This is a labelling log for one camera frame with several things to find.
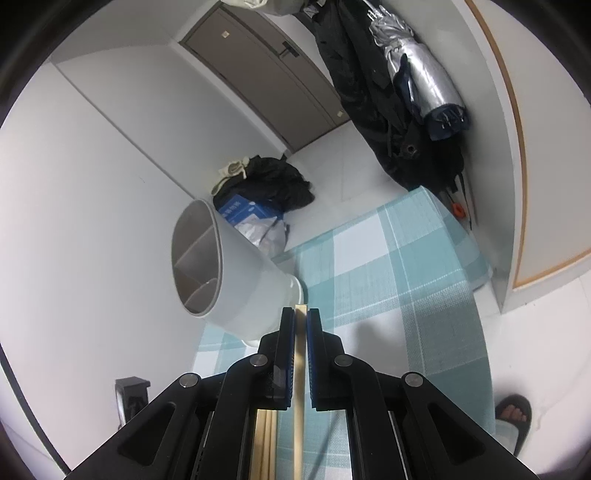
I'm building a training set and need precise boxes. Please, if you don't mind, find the bamboo chopstick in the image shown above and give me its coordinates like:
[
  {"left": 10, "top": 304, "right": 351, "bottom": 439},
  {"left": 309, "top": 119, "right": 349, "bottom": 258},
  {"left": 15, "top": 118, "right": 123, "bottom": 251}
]
[
  {"left": 259, "top": 410, "right": 271, "bottom": 479},
  {"left": 293, "top": 305, "right": 308, "bottom": 480},
  {"left": 267, "top": 410, "right": 277, "bottom": 480},
  {"left": 249, "top": 410, "right": 266, "bottom": 480}
]

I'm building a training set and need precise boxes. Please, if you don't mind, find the white utensil holder cup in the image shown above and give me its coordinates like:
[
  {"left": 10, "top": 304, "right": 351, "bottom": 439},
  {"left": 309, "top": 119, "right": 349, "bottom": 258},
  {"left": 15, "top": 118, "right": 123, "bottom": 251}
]
[{"left": 171, "top": 199, "right": 304, "bottom": 347}]

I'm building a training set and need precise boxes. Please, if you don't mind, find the white shoulder bag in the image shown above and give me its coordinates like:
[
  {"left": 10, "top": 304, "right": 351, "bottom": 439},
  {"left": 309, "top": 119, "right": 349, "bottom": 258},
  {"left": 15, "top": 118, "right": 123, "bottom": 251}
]
[{"left": 222, "top": 0, "right": 307, "bottom": 16}]

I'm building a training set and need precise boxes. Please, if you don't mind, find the teal plaid table mat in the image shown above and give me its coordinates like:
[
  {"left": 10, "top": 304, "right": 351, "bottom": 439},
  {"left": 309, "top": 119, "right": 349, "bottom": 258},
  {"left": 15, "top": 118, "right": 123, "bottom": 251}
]
[{"left": 192, "top": 187, "right": 496, "bottom": 480}]

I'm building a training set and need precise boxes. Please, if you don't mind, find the white plastic parcel bag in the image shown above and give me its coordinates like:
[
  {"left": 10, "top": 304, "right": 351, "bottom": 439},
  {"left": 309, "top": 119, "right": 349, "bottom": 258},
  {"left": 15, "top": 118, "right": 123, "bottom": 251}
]
[{"left": 235, "top": 215, "right": 288, "bottom": 258}]

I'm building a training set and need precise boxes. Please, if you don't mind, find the blue cardboard box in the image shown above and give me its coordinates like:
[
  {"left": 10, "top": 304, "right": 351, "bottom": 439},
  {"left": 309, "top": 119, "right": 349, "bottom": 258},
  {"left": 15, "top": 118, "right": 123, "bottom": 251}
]
[{"left": 217, "top": 195, "right": 283, "bottom": 226}]

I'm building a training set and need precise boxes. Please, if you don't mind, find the black jacket pile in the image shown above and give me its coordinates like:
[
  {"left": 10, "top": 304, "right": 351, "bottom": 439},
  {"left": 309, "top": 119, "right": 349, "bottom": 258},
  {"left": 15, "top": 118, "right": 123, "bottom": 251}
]
[{"left": 211, "top": 155, "right": 315, "bottom": 213}]

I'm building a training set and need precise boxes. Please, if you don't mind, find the foot in black slipper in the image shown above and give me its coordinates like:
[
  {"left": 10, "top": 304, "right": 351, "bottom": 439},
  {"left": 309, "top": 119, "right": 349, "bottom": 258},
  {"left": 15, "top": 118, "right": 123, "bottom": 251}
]
[{"left": 494, "top": 394, "right": 532, "bottom": 457}]

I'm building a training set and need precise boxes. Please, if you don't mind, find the cream knitted garment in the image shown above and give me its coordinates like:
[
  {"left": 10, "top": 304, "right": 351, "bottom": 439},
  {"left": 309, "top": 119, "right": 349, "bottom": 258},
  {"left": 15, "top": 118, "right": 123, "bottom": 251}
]
[{"left": 211, "top": 157, "right": 249, "bottom": 196}]

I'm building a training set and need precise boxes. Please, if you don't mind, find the orange black tool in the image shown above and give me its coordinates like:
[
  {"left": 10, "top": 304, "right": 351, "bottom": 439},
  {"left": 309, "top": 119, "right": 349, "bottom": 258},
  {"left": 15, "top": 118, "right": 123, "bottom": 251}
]
[{"left": 452, "top": 203, "right": 467, "bottom": 219}]

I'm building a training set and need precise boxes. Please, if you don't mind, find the silver folded umbrella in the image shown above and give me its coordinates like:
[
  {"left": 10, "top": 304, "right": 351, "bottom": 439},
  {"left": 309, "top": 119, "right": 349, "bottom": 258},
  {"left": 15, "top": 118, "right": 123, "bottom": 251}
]
[{"left": 368, "top": 4, "right": 470, "bottom": 141}]

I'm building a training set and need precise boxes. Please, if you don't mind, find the grey entrance door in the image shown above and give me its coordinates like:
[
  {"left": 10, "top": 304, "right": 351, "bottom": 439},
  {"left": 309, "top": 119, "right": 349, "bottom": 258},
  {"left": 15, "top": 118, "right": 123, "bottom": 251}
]
[{"left": 181, "top": 2, "right": 349, "bottom": 152}]

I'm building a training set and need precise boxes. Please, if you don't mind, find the black hanging coat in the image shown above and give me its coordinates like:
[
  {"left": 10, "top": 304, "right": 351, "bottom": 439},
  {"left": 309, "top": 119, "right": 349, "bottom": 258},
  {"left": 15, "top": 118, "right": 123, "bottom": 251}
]
[{"left": 308, "top": 1, "right": 464, "bottom": 194}]

